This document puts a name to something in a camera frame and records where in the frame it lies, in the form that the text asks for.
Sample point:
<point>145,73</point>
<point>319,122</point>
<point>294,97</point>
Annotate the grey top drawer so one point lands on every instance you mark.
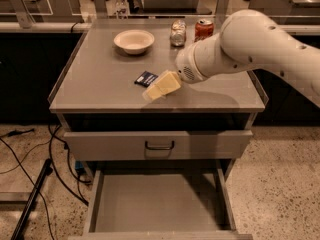
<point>157,145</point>

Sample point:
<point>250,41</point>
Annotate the red coca-cola can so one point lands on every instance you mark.
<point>203,29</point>

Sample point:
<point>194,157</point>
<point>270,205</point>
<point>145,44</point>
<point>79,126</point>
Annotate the black bar on floor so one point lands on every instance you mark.
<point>20,228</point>

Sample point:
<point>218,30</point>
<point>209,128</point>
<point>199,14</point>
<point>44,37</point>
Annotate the blue rxbar blueberry wrapper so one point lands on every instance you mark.
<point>145,79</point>

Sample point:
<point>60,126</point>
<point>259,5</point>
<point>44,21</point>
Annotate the white paper bowl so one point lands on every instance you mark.
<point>134,42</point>

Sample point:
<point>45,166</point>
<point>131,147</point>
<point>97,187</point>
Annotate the clear glass jar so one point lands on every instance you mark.
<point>178,33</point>

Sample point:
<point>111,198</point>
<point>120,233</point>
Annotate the grey metal drawer cabinet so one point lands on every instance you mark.
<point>97,92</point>

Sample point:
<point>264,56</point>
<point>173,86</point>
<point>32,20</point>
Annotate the clear plastic water bottle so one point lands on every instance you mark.
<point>121,9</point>

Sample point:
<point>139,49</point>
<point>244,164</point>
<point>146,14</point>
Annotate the open grey middle drawer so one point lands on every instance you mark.
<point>164,206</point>

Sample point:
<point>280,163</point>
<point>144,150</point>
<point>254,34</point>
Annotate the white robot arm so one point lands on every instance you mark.
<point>247,40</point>

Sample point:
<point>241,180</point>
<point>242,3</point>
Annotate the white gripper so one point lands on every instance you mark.
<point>185,65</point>

